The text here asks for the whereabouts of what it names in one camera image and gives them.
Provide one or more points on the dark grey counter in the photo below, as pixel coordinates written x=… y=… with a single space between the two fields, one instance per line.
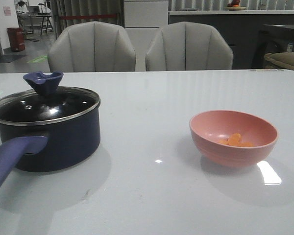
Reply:
x=238 y=28

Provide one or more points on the pink bowl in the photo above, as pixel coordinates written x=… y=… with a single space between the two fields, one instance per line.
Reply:
x=211 y=129

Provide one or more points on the left grey upholstered chair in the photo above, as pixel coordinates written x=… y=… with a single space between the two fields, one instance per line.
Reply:
x=92 y=47

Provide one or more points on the glass lid with blue knob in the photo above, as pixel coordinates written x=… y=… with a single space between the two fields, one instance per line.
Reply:
x=46 y=102

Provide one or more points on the dark blue saucepan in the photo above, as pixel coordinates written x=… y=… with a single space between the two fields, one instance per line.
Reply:
x=50 y=147

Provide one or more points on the fruit plate on counter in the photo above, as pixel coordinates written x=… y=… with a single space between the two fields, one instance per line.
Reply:
x=234 y=5

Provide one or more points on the grey upholstered chair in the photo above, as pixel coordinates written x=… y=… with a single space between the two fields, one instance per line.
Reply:
x=187 y=46
x=92 y=47

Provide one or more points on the right grey upholstered chair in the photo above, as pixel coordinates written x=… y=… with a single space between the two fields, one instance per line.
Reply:
x=187 y=46

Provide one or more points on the dark side table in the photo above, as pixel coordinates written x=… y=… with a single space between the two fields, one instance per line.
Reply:
x=272 y=38

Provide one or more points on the beige cushion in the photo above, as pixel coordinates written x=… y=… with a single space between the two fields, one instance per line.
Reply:
x=282 y=60

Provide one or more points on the red trash bin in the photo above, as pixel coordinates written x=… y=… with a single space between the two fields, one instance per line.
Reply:
x=16 y=39

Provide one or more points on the white cabinet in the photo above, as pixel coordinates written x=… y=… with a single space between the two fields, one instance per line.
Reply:
x=142 y=18

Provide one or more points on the orange ham slices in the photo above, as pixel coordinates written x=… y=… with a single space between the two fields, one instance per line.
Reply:
x=236 y=140

